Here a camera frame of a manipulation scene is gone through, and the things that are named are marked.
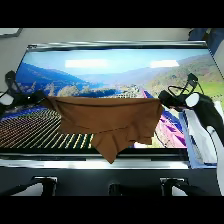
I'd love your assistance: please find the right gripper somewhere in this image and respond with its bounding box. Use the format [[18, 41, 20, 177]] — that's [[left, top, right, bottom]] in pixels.
[[158, 89, 180, 109]]

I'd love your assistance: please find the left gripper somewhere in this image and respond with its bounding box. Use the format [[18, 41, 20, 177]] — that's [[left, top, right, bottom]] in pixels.
[[27, 89, 48, 105]]

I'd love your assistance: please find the brown garment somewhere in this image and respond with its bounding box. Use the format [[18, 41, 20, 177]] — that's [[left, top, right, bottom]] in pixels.
[[42, 95, 165, 165]]

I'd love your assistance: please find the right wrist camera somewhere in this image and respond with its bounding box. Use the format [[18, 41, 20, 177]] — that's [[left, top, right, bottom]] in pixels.
[[185, 72, 205, 95]]

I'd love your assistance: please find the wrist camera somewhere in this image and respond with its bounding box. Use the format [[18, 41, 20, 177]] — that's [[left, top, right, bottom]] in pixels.
[[185, 72, 205, 95], [4, 70, 22, 95]]

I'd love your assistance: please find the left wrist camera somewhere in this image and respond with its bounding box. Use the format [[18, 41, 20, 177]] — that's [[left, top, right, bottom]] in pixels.
[[4, 70, 22, 95]]

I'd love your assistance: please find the silver frame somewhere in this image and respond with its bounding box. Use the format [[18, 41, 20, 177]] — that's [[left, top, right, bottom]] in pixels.
[[0, 40, 218, 197]]

